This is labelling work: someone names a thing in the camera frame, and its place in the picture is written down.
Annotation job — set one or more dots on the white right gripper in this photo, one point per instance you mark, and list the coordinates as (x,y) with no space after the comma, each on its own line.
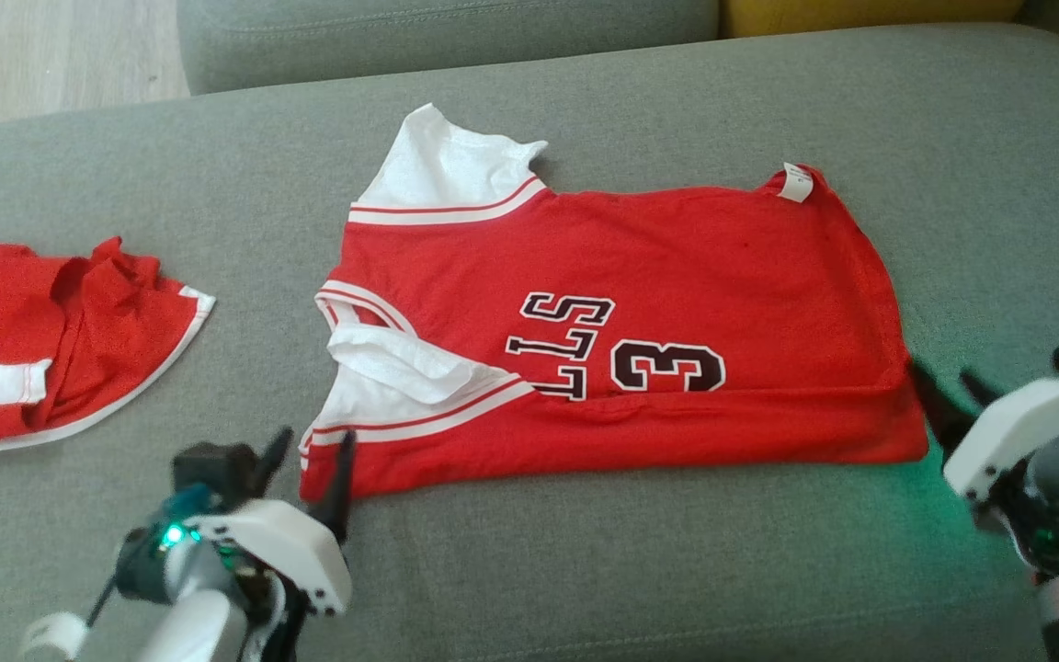
(1021,423)

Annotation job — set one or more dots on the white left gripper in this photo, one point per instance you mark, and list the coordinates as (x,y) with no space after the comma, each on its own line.
(295,547)

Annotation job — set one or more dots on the red basketball jersey shirt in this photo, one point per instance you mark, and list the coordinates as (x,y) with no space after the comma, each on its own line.
(677,276)

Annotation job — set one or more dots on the red shorts with white stripe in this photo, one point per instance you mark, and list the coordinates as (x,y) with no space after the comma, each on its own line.
(5,313)

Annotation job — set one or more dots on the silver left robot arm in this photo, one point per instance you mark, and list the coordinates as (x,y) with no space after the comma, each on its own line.
(189,616)

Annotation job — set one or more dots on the grey sofa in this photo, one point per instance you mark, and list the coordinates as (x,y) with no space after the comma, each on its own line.
(539,570)

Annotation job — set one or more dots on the yellow cushion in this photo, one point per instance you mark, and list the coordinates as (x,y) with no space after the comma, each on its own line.
(860,14)

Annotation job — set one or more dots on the grey sofa back cushion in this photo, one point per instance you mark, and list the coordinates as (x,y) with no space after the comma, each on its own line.
(447,37)

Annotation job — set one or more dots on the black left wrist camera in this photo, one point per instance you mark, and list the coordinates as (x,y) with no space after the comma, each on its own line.
(212,469)

